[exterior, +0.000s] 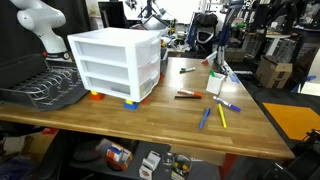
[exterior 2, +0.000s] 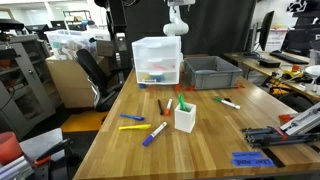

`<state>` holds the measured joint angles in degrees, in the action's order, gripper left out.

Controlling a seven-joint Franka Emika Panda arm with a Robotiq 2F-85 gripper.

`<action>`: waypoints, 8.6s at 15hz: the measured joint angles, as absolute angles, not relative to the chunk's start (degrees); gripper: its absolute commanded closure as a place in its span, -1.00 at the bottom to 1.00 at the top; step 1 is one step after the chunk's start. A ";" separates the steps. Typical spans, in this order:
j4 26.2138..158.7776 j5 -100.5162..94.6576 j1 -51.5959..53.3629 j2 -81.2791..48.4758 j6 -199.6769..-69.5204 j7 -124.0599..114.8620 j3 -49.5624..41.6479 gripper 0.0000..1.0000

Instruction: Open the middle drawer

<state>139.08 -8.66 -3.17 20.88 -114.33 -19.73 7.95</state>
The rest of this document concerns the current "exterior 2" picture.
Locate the cardboard box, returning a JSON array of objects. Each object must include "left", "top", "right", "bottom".
[{"left": 46, "top": 56, "right": 94, "bottom": 108}]

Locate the black computer monitor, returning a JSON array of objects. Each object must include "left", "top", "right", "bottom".
[{"left": 259, "top": 11, "right": 274, "bottom": 50}]

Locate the blue tape label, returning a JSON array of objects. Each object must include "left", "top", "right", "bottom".
[{"left": 231, "top": 152, "right": 274, "bottom": 167}]

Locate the orange capped white marker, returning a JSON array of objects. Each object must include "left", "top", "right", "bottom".
[{"left": 164, "top": 99, "right": 172, "bottom": 116}]

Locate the black camera tripod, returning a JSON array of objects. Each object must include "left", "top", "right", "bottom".
[{"left": 241, "top": 127, "right": 320, "bottom": 148}]

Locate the aluminium extrusion rail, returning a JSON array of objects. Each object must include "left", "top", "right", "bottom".
[{"left": 280, "top": 102, "right": 320, "bottom": 135}]

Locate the white square pen cup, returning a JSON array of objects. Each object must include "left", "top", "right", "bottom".
[{"left": 174, "top": 103, "right": 196, "bottom": 133}]

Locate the blue capped white marker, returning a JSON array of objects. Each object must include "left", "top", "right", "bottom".
[{"left": 142, "top": 122, "right": 167, "bottom": 146}]

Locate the grey metal cabinet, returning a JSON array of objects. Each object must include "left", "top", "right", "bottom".
[{"left": 0, "top": 35, "right": 55, "bottom": 138}]

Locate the green marker in cup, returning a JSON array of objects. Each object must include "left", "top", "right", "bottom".
[{"left": 178, "top": 94, "right": 187, "bottom": 111}]

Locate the white bowl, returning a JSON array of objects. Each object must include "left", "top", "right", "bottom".
[{"left": 304, "top": 65, "right": 320, "bottom": 78}]

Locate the blue pen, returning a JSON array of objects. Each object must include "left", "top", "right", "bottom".
[{"left": 120, "top": 114, "right": 145, "bottom": 121}]

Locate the white plastic drawer unit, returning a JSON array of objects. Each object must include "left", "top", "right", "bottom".
[{"left": 132, "top": 36, "right": 182, "bottom": 85}]

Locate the green capped white marker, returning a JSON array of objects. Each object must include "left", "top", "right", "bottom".
[{"left": 214, "top": 97, "right": 240, "bottom": 110}]

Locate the black keyboard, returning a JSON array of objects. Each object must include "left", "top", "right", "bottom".
[{"left": 269, "top": 50, "right": 309, "bottom": 64}]

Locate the black office chair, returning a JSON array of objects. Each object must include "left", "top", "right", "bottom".
[{"left": 76, "top": 49, "right": 123, "bottom": 112}]

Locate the grey plastic bin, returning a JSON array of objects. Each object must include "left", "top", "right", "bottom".
[{"left": 184, "top": 56, "right": 242, "bottom": 90}]

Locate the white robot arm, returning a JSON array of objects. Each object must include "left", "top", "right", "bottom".
[{"left": 163, "top": 0, "right": 196, "bottom": 36}]

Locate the black pen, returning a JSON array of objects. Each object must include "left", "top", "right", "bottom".
[{"left": 157, "top": 99, "right": 164, "bottom": 115}]

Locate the yellow marker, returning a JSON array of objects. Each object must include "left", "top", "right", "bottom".
[{"left": 118, "top": 124, "right": 151, "bottom": 130}]

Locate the red plastic cup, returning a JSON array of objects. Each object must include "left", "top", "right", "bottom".
[{"left": 0, "top": 132, "right": 23, "bottom": 165}]

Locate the clear plastic storage tub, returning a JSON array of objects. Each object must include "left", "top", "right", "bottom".
[{"left": 45, "top": 30, "right": 97, "bottom": 60}]

